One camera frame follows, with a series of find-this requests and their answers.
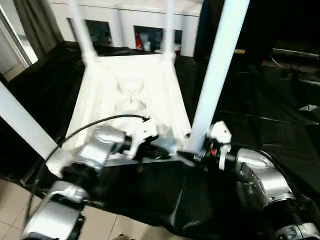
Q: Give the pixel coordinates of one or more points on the white plastic table top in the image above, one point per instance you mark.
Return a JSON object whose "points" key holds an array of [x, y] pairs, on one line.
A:
{"points": [[112, 87]]}

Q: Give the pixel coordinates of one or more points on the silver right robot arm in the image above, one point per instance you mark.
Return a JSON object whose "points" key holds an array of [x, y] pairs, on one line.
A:
{"points": [[262, 175]]}

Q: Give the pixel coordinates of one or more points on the black mat cover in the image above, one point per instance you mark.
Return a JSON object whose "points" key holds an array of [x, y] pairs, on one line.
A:
{"points": [[262, 105]]}

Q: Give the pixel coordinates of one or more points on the dark robot foot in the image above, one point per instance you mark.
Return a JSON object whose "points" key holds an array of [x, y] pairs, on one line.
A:
{"points": [[123, 237]]}

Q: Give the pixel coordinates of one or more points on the grey metal rod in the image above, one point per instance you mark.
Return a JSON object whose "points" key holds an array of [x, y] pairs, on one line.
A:
{"points": [[297, 53]]}

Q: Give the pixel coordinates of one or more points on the white cabinet with glass doors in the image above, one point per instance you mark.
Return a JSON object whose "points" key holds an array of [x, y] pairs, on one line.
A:
{"points": [[125, 15]]}

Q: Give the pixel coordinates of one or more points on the black case with gold label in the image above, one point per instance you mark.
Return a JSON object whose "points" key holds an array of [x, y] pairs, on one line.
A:
{"points": [[260, 25]]}

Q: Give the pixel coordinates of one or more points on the grey curtain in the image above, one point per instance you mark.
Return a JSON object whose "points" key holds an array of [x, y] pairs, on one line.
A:
{"points": [[37, 25]]}

